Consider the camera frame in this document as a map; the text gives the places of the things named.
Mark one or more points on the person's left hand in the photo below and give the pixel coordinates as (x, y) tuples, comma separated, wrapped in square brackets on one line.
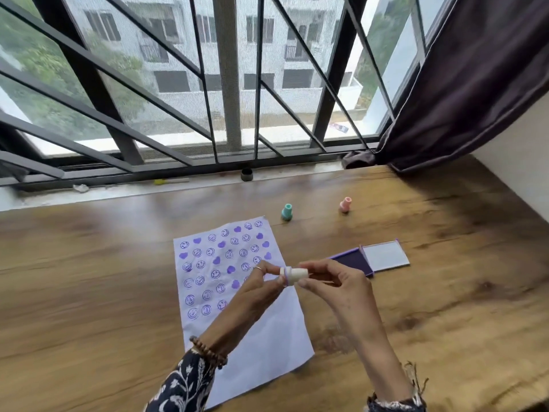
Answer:
[(246, 306)]

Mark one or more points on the person's right hand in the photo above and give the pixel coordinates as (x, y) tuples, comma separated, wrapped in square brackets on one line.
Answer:
[(349, 298)]

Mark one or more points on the person's left thumb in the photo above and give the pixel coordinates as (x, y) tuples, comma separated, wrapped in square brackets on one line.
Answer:
[(274, 288)]

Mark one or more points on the person's right thumb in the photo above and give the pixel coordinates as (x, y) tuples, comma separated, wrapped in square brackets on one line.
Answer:
[(309, 288)]

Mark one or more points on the white round stamp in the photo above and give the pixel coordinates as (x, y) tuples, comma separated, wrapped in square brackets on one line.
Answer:
[(295, 275)]

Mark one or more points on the person's left forearm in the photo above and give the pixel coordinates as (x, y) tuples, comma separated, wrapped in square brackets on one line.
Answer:
[(186, 384)]

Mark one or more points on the person's right forearm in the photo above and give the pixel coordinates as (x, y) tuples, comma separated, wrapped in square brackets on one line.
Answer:
[(384, 366)]

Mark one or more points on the white paper with purple stamps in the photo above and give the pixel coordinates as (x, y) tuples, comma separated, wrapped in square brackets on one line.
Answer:
[(240, 334)]

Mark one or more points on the open purple ink pad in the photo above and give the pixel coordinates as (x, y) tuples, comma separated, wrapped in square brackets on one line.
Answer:
[(377, 257)]

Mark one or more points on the teal round stamp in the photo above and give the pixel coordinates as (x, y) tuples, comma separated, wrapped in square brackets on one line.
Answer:
[(287, 212)]

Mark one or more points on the pink round stamp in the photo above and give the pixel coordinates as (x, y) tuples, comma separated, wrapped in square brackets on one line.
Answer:
[(345, 205)]

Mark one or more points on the small black cap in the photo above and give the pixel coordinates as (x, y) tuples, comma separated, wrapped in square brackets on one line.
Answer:
[(246, 174)]

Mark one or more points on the thread wrist band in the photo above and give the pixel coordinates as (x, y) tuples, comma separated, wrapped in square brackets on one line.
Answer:
[(414, 388)]

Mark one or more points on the yellow stick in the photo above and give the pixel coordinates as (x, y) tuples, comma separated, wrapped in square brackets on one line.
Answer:
[(170, 181)]

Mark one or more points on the red and blue packet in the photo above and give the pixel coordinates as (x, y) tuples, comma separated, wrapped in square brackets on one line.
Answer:
[(339, 127)]

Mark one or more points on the white crumpled scrap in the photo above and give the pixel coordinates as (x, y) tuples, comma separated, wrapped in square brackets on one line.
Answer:
[(80, 188)]

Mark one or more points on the black metal window grille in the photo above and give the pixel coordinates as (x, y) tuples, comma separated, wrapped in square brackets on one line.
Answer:
[(111, 124)]

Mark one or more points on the white building outside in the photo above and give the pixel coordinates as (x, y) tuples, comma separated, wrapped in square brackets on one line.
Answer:
[(240, 47)]

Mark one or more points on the dark purple curtain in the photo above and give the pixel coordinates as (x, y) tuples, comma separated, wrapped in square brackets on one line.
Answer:
[(463, 77)]

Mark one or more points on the green trees outside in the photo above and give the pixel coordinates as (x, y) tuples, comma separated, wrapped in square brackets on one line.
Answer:
[(38, 68)]

